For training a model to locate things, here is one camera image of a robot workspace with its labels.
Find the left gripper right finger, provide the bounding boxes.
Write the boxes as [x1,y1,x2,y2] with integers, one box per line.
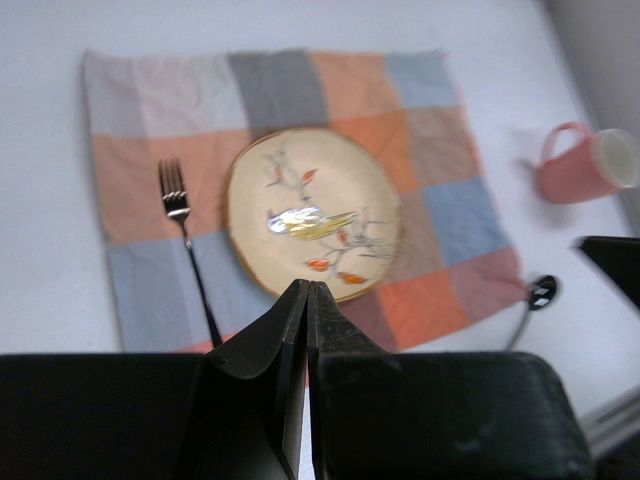
[307,282,400,479]

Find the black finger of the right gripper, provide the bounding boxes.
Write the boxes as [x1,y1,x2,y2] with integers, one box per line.
[577,236,640,308]

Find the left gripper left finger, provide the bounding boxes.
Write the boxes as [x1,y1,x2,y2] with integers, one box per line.
[192,280,308,479]

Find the black metal spoon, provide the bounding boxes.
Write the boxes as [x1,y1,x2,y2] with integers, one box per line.
[504,275,559,351]

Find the pink ceramic mug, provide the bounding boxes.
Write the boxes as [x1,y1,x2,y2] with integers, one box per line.
[535,122,639,205]

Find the beige bird pattern plate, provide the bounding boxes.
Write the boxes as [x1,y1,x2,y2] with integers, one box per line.
[225,128,402,301]

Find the dark metal fork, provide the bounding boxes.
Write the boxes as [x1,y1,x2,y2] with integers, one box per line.
[158,158,223,348]

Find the checkered orange blue placemat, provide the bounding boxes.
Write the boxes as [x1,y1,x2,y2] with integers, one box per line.
[82,50,527,352]

